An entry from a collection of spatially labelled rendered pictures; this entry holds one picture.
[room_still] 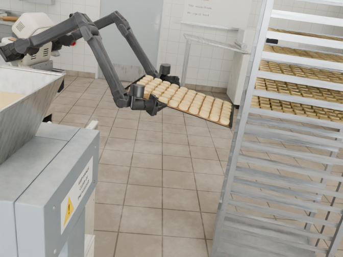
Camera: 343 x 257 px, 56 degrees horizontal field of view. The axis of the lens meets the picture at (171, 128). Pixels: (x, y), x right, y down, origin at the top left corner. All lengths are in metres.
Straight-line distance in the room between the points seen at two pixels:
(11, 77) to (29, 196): 0.34
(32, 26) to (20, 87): 1.22
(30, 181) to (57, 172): 0.05
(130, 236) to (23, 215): 1.73
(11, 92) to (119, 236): 1.61
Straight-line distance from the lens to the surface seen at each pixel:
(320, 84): 1.63
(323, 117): 1.75
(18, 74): 0.84
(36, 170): 0.67
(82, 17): 1.69
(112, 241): 2.25
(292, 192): 2.32
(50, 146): 0.76
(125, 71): 5.86
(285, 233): 2.39
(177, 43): 5.71
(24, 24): 2.05
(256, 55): 1.54
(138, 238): 2.28
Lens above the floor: 1.52
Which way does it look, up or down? 22 degrees down
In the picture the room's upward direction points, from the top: 8 degrees clockwise
